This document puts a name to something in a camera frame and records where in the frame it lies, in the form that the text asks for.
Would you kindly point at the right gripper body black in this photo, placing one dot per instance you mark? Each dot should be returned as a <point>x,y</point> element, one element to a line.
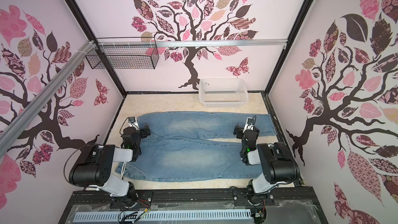
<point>243,132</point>

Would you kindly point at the aluminium rail back wall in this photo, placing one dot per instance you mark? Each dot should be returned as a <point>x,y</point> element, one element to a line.
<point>200,43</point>

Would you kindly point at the black wire basket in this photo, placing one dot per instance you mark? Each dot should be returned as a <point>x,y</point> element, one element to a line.
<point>134,53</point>

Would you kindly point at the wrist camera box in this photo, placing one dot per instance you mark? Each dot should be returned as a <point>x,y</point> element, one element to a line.
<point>250,123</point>
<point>132,122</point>

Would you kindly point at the aluminium rail left wall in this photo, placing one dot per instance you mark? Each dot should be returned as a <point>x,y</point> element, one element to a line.
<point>14,130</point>

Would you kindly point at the aluminium rail wall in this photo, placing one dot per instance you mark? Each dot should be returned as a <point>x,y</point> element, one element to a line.
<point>200,43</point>
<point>14,130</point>

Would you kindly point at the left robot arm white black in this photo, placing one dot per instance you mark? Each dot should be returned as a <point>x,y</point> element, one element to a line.
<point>102,166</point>

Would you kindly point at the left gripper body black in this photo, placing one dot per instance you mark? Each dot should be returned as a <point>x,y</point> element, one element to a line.
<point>143,134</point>

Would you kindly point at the white plastic mesh basket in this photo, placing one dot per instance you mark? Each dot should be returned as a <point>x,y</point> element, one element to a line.
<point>223,92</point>

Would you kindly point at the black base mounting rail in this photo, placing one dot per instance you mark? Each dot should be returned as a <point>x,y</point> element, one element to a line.
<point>237,196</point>

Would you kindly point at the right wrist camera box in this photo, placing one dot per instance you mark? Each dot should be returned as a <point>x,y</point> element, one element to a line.
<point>250,123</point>

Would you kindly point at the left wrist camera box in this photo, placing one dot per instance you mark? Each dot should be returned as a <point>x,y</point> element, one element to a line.
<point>132,122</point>

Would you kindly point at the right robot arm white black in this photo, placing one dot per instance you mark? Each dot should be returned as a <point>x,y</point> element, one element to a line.
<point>276,161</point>

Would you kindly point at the blue denim long pants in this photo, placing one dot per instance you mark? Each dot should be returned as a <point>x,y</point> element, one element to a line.
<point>189,146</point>

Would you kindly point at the white slotted cable duct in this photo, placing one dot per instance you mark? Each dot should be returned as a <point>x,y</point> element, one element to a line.
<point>158,216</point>

